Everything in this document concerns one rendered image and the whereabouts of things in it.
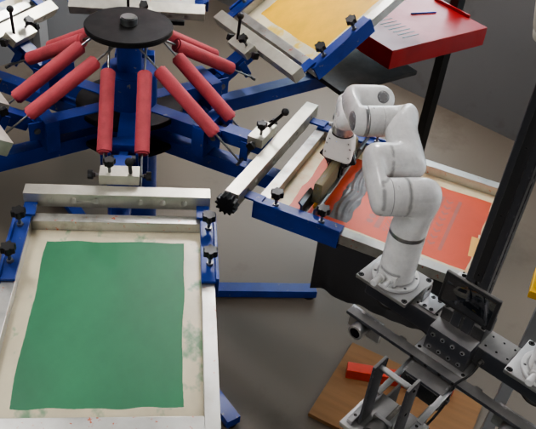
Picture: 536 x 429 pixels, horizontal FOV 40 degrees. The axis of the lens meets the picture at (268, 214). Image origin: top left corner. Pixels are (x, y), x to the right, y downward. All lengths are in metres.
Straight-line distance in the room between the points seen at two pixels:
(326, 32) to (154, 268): 1.33
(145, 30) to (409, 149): 1.18
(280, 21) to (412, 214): 1.59
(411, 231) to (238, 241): 2.03
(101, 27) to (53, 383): 1.30
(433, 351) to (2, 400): 1.06
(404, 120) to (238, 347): 1.64
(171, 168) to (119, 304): 2.24
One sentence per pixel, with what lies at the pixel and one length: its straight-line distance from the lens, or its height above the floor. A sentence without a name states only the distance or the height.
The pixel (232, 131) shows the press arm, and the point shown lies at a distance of 2.66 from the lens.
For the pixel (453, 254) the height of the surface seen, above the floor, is 0.96.
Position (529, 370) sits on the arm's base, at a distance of 1.88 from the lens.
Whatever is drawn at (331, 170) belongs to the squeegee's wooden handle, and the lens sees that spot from 2.48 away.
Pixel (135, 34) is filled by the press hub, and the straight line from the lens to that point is 2.65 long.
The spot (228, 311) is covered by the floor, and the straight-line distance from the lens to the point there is 3.41.
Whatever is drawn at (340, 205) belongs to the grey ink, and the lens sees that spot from 2.50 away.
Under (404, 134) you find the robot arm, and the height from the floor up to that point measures 1.49.
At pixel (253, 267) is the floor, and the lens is 3.64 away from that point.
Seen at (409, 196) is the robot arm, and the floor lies 1.43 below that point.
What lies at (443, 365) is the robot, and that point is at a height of 1.06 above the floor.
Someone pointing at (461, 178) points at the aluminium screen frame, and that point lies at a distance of 2.75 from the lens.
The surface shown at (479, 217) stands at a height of 0.96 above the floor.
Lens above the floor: 2.44
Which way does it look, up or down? 38 degrees down
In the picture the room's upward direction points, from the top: 7 degrees clockwise
